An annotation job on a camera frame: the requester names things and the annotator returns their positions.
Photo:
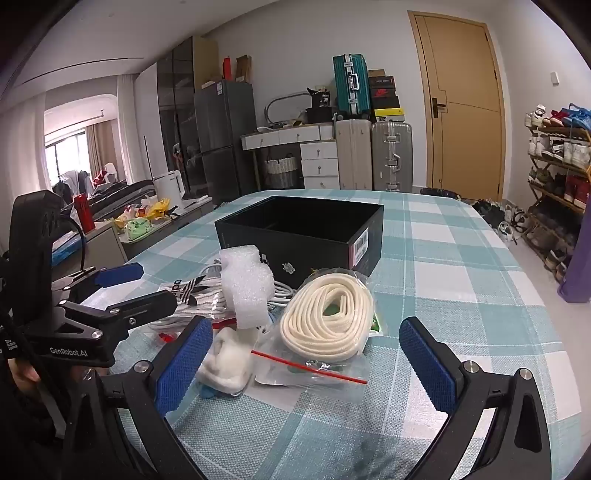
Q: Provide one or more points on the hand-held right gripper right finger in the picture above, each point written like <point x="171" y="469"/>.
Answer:
<point x="429" y="364"/>

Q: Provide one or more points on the red and black shoe box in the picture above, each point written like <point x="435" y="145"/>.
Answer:
<point x="384" y="92"/>

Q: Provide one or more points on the dark glass cabinet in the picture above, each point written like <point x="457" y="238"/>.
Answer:
<point x="175" y="110"/>

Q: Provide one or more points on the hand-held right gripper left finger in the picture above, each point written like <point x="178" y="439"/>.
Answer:
<point x="184" y="364"/>

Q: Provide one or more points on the pile of shoes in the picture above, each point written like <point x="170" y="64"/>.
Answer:
<point x="501" y="217"/>

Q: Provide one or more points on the tan wooden door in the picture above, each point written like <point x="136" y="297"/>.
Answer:
<point x="461" y="106"/>

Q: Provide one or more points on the yellow plastic bag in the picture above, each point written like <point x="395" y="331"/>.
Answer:
<point x="158" y="207"/>

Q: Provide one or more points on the teal suitcase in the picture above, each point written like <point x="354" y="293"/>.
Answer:
<point x="351" y="83"/>

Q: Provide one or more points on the white foam wrap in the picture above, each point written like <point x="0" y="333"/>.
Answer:
<point x="244" y="286"/>

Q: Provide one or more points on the grey curved tube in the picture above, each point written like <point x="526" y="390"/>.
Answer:
<point x="277" y="102"/>

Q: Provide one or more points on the tall cardboard box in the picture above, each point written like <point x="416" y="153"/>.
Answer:
<point x="244" y="69"/>

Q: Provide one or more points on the dark sofa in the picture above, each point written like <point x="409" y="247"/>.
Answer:
<point x="124" y="191"/>

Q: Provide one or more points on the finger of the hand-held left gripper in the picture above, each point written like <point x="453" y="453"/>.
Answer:
<point x="120" y="274"/>
<point x="138" y="314"/>

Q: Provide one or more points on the green soft item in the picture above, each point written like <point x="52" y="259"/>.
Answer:
<point x="138" y="228"/>

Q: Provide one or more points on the clear bag with red item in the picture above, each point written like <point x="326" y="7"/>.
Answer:
<point x="164" y="337"/>

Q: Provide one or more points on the small red bottle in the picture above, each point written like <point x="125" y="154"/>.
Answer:
<point x="227" y="69"/>

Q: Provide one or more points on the low grey side cabinet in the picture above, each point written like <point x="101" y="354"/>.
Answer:
<point x="106" y="244"/>

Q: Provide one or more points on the silver suitcase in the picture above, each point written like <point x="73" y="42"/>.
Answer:
<point x="391" y="157"/>

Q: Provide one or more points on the dark grey refrigerator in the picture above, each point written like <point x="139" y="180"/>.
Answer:
<point x="226" y="138"/>

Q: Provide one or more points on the person's left hand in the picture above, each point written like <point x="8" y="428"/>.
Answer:
<point x="22" y="369"/>

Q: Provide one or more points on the wooden shoe rack with shoes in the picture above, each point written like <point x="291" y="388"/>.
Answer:
<point x="561" y="184"/>

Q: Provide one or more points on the purple bag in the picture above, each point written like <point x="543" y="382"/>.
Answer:
<point x="577" y="272"/>

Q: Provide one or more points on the woven storage basket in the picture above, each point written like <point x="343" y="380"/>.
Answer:
<point x="280" y="170"/>

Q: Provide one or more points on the large red bottle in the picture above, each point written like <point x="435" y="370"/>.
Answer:
<point x="84" y="212"/>

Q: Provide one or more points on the brown cardboard box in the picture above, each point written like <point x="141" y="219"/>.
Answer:
<point x="376" y="73"/>

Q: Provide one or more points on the black printed paper bag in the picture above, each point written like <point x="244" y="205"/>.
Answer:
<point x="319" y="104"/>

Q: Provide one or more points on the black cardboard box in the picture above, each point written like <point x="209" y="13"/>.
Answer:
<point x="300" y="235"/>

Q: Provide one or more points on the white kettle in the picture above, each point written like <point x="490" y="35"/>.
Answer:
<point x="168" y="187"/>

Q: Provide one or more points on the beige curtain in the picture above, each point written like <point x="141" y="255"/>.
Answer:
<point x="101" y="147"/>

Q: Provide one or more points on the green packet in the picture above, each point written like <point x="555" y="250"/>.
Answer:
<point x="376" y="324"/>

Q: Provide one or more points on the white plush toy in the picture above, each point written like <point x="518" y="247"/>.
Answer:
<point x="226" y="360"/>

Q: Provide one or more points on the white desk with drawers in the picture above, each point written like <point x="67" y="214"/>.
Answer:
<point x="318" y="152"/>

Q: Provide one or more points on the beige suitcase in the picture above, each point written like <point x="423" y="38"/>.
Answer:
<point x="353" y="154"/>

